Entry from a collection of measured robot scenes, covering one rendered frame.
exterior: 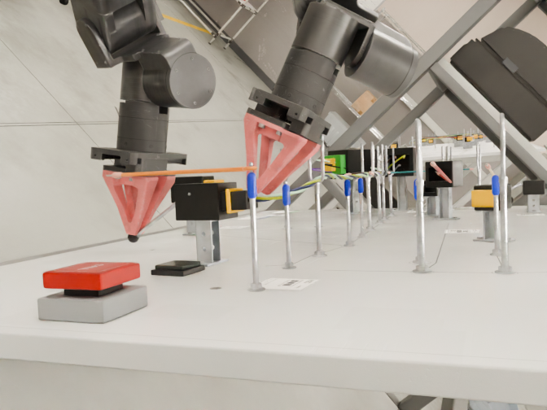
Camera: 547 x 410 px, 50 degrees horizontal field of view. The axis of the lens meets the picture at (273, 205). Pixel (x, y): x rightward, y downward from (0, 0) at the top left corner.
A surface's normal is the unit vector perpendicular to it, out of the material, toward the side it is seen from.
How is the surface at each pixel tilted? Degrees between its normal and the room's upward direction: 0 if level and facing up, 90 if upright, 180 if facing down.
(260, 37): 90
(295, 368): 90
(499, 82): 90
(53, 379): 0
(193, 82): 56
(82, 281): 90
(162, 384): 0
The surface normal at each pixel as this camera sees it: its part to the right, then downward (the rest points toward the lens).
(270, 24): -0.26, 0.15
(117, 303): 0.94, -0.02
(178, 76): 0.65, 0.16
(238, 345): -0.04, -1.00
